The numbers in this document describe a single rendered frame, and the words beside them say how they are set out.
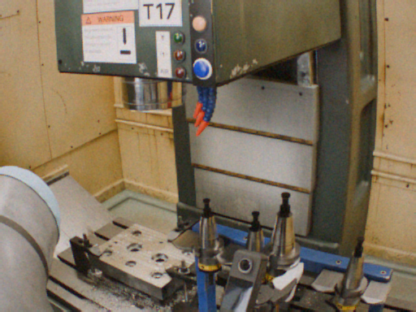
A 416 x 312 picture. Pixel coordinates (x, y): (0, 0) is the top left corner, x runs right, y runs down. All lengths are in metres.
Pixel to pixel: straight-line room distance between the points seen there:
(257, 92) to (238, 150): 0.23
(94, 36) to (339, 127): 0.82
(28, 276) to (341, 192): 1.27
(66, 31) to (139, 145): 1.51
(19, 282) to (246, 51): 0.62
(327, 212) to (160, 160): 1.08
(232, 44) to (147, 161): 1.72
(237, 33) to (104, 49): 0.28
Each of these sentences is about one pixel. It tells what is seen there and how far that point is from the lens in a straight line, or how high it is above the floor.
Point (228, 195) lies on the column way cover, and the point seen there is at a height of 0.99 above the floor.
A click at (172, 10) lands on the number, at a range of 0.84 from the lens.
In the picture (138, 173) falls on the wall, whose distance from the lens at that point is 2.58.
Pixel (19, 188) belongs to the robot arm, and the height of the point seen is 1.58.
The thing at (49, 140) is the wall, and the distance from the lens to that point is 2.25.
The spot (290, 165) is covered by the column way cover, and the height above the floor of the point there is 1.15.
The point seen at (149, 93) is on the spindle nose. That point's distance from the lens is 1.10.
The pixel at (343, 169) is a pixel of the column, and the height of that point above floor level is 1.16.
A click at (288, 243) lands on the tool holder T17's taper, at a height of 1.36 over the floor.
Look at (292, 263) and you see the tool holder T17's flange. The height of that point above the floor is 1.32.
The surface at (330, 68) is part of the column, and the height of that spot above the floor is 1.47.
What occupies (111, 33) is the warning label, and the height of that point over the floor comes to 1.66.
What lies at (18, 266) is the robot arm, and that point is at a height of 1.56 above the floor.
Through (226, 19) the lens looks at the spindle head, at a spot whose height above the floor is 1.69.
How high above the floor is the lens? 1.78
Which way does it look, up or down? 23 degrees down
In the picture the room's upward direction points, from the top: 3 degrees counter-clockwise
